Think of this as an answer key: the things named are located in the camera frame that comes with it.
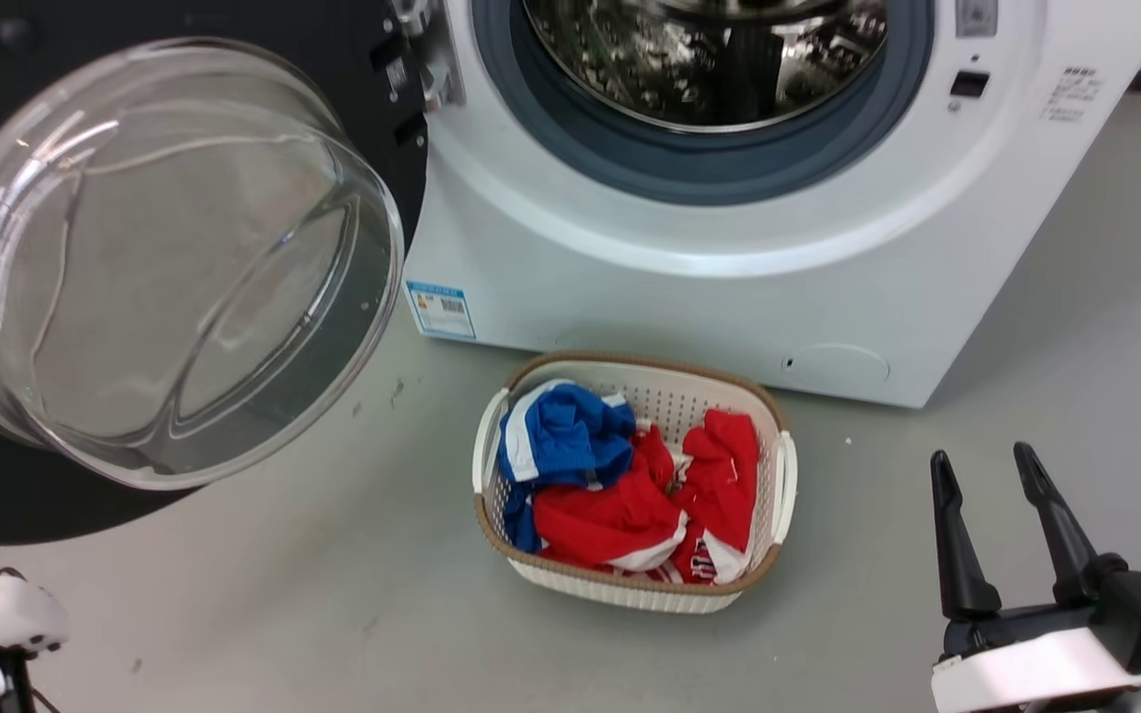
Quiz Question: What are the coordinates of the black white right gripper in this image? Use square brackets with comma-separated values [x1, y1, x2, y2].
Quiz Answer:
[930, 442, 1141, 713]

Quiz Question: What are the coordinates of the blue energy label sticker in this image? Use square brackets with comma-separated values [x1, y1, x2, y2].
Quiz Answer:
[404, 279, 478, 342]

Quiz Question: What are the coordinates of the red cloth garment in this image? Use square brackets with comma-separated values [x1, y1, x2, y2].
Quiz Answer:
[531, 424, 690, 572]
[670, 407, 761, 586]

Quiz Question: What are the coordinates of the round white filter cover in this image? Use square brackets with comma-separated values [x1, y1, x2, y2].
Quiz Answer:
[782, 343, 891, 393]

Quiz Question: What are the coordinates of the metal door hinge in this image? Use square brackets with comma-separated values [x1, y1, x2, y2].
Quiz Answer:
[386, 0, 467, 113]

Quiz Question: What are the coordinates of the blue and white garment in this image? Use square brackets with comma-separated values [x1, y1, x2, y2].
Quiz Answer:
[496, 380, 638, 555]

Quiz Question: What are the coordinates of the white front-load washing machine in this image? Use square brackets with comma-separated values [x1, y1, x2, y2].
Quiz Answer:
[402, 0, 1141, 409]

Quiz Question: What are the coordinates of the cream laundry basket brown rim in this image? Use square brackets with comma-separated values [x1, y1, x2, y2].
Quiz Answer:
[471, 350, 799, 616]

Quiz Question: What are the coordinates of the steel washer drum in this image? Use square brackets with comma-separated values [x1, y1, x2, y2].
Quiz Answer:
[521, 0, 889, 135]

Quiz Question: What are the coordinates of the round black glass washer door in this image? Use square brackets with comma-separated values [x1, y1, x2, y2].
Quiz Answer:
[0, 0, 431, 547]

